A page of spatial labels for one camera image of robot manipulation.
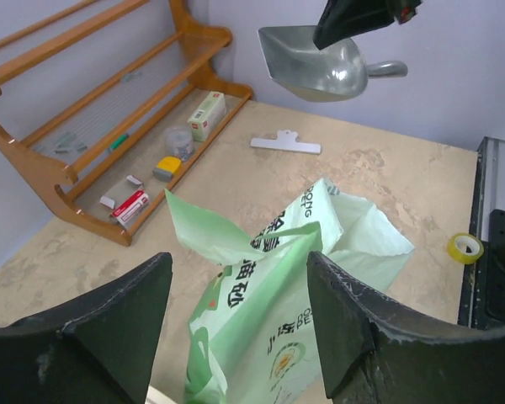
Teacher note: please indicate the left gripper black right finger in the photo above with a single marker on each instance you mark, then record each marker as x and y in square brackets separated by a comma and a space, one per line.
[374, 349]

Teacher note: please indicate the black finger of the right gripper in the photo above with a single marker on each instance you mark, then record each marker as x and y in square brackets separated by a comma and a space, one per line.
[342, 19]

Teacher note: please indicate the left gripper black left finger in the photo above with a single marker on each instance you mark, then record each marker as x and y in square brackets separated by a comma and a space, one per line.
[96, 348]

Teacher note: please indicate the silver metal scoop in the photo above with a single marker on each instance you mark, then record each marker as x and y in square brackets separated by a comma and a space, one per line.
[336, 73]

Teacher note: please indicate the green cat litter bag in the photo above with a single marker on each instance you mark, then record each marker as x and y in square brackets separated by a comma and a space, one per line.
[252, 337]

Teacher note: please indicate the white bag clip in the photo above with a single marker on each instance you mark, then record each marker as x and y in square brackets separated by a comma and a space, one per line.
[287, 141]

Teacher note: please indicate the red white small box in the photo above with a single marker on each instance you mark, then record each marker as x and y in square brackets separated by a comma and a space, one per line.
[125, 201]

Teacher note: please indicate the green white carton box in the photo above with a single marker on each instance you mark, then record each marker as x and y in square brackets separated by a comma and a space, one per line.
[207, 116]

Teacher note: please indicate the yellow tape roll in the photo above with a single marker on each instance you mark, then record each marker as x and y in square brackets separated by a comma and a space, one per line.
[465, 248]

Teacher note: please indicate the yellow grey tape measure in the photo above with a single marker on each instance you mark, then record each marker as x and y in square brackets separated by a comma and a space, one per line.
[165, 169]

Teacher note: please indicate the clear plastic cup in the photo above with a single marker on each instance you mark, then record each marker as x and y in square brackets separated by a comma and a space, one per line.
[179, 142]

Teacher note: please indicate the wooden shoe rack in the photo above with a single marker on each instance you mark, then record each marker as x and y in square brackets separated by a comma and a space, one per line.
[86, 91]

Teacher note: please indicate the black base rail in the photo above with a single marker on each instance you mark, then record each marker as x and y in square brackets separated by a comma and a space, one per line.
[482, 294]

